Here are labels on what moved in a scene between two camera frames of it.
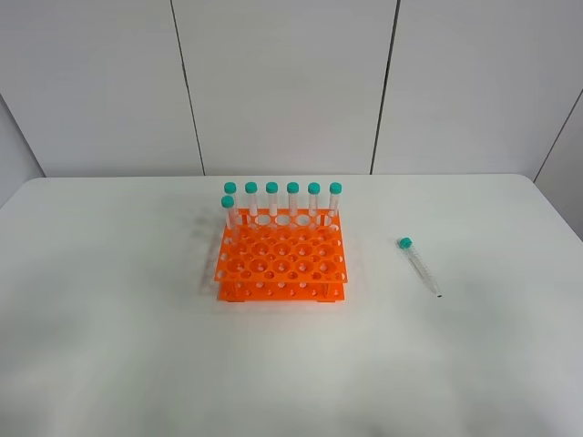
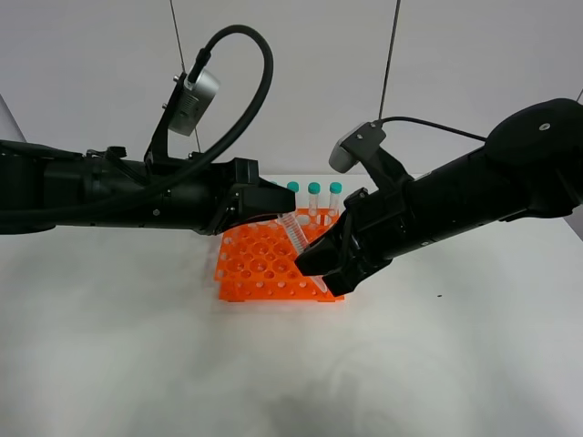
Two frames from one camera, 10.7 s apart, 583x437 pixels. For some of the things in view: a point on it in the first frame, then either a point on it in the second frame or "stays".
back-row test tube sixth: (335, 189) stays
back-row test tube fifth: (313, 189) stays
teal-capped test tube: (419, 266) → (298, 240)
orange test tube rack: (296, 254) stays
